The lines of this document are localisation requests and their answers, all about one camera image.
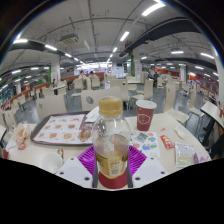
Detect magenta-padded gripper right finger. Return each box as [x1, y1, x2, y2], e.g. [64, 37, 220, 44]
[125, 144, 169, 189]

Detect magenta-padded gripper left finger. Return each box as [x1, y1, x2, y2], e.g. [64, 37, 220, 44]
[54, 144, 100, 190]

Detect clear yellow-capped drink bottle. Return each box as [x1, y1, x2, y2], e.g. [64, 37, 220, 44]
[91, 96, 132, 179]

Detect colourful printed paper flyer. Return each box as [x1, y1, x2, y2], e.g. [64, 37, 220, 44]
[129, 130, 161, 159]

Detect half-eaten brown food piece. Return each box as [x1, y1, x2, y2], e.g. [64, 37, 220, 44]
[78, 128, 93, 143]

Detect brown patterned white paper cup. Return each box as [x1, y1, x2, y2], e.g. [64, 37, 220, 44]
[40, 152, 64, 174]

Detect tall red paper cup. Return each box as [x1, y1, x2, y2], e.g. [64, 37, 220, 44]
[135, 99, 158, 132]

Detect crumpled white napkin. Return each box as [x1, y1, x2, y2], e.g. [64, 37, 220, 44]
[84, 105, 100, 123]

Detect clear plastic packet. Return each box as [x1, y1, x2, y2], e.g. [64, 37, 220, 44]
[174, 142, 196, 168]

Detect white sauce packet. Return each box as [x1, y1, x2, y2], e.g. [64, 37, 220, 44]
[173, 126, 186, 139]

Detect pink and white leaflet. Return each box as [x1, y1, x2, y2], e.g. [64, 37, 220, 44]
[193, 151, 213, 164]

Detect crumpled food wrapper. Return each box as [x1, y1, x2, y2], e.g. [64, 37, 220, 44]
[11, 122, 32, 148]

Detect group of beige chairs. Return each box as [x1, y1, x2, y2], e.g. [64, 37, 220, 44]
[0, 74, 201, 134]

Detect white printed paper sheet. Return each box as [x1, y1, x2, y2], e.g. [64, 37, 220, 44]
[4, 140, 19, 153]

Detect white neighbouring table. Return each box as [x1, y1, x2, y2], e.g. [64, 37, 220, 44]
[199, 100, 224, 129]

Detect ceiling air conditioner unit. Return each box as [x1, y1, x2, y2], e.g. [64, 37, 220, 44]
[59, 33, 80, 46]

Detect ceiling strip lights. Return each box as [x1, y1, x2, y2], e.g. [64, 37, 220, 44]
[0, 1, 218, 88]

